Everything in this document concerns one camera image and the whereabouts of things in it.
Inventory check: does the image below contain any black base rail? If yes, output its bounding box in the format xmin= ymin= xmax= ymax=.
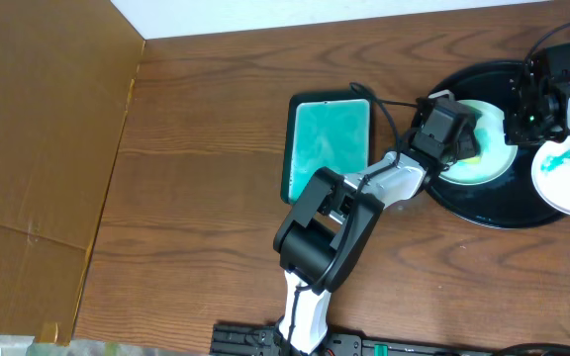
xmin=209 ymin=323 xmax=570 ymax=356

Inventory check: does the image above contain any green yellow sponge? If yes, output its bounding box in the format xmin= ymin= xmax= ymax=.
xmin=459 ymin=127 xmax=490 ymax=164

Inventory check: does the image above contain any brown cardboard panel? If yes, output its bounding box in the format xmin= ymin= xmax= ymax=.
xmin=0 ymin=0 xmax=144 ymax=344

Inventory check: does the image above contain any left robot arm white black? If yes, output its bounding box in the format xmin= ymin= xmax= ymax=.
xmin=273 ymin=97 xmax=479 ymax=355

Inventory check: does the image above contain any light green plate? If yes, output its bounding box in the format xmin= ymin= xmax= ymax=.
xmin=439 ymin=100 xmax=518 ymax=186

